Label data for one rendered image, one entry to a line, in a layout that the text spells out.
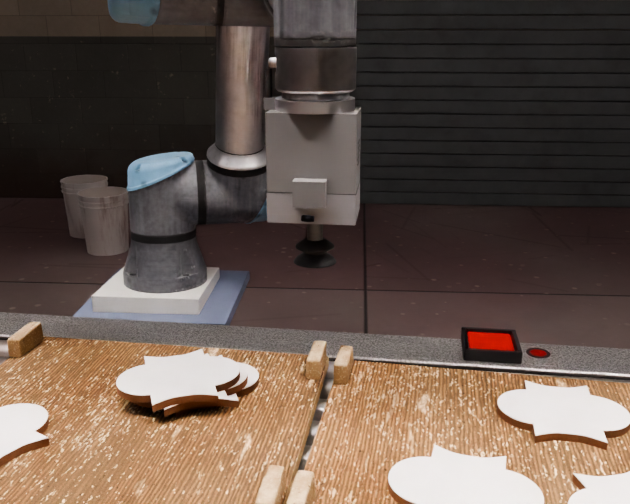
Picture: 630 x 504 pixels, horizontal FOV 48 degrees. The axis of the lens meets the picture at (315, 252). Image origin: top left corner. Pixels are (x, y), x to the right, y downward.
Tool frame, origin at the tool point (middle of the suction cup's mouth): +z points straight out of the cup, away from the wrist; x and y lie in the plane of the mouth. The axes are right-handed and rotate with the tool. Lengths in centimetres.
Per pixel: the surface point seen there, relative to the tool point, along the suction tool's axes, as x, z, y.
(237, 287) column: 56, 25, -22
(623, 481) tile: -8.1, 17.5, 29.7
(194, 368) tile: 5.0, 15.5, -14.8
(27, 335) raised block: 12.5, 16.1, -39.4
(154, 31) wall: 464, -17, -178
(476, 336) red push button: 26.2, 19.2, 19.6
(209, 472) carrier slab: -10.2, 18.5, -9.0
